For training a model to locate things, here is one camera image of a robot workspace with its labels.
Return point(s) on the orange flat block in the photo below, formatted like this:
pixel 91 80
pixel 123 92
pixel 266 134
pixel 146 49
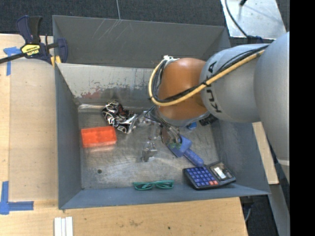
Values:
pixel 98 136

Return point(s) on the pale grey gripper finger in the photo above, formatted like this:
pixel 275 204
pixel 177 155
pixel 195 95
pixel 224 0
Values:
pixel 152 140
pixel 148 154

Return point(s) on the blue plastic brush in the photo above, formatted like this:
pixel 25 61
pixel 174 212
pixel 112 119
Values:
pixel 190 154

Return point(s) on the black calculator with blue keys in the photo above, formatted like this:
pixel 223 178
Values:
pixel 203 177

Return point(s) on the green sunglasses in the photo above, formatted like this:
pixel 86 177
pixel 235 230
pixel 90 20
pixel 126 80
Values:
pixel 153 185

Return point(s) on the grey metal bin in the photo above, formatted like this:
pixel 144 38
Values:
pixel 118 166

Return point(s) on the black and white crumpled packet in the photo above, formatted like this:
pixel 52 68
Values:
pixel 118 118

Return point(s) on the pale wood board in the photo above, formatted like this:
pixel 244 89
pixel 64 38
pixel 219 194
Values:
pixel 32 131

